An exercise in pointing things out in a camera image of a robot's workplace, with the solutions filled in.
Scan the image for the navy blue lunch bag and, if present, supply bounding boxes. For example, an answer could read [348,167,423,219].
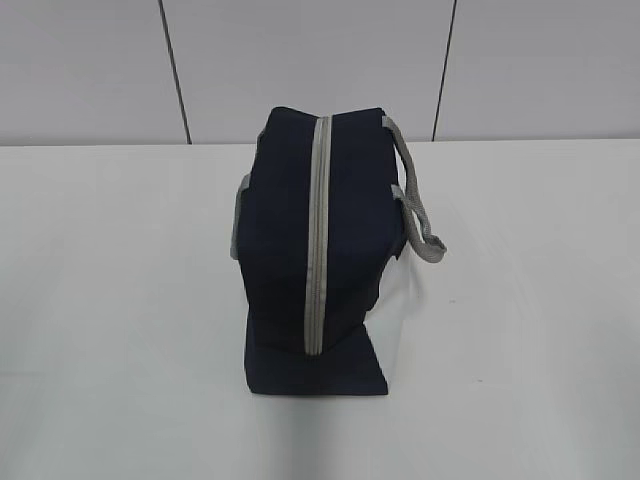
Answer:
[230,106,447,397]

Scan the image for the grey left hanging cord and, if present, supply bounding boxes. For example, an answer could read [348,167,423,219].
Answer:
[156,0,194,145]

